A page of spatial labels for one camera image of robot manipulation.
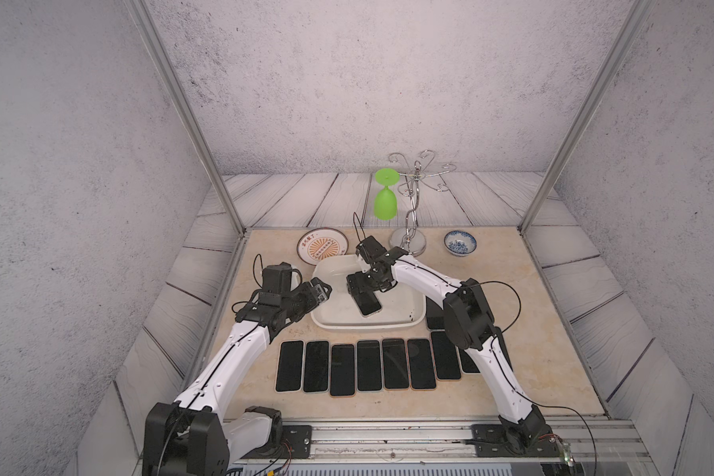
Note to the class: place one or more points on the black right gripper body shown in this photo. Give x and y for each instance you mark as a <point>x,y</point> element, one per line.
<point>365,281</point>

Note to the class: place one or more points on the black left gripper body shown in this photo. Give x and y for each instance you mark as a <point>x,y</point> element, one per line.
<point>303,300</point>

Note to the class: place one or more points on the black phone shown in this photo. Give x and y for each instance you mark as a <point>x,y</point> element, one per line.
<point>342,370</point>
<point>366,302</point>

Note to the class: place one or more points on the purple case phone back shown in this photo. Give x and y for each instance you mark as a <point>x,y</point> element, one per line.
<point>290,366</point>

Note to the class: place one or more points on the mint green case phone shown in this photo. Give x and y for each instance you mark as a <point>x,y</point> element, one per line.
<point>316,372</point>

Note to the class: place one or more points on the light green case phone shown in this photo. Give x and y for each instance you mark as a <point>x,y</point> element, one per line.
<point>369,368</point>

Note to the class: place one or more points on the pink case phone front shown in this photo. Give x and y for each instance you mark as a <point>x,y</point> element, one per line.
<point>421,364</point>

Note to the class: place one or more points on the blue purple case phone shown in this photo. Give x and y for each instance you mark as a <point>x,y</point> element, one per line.
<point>467,364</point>

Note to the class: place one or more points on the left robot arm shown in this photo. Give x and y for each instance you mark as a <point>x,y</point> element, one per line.
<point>190,436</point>

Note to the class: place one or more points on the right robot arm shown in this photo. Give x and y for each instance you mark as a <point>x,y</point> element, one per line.
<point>469,324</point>

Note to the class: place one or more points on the white plastic storage box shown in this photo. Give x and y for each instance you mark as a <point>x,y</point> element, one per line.
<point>401,307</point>

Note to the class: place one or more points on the pink case phone behind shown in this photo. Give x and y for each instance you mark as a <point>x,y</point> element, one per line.
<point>395,364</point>

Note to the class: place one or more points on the pale pink case phone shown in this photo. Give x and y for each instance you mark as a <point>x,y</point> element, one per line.
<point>446,360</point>

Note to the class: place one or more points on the metal glass rack stand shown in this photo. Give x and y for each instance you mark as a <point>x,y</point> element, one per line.
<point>410,238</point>

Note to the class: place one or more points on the orange patterned round plate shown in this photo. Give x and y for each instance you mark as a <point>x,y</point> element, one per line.
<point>321,243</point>

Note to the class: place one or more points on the green plastic wine glass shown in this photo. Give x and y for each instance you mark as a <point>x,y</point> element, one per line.
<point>385,203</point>

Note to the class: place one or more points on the blue white porcelain bowl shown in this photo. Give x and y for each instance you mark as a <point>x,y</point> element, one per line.
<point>459,243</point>

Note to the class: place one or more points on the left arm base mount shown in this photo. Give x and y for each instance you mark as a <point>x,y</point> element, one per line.
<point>291,440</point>

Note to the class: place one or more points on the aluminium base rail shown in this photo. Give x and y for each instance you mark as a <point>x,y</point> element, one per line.
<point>593,446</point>

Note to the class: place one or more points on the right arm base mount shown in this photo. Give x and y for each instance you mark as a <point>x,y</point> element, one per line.
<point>495,440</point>

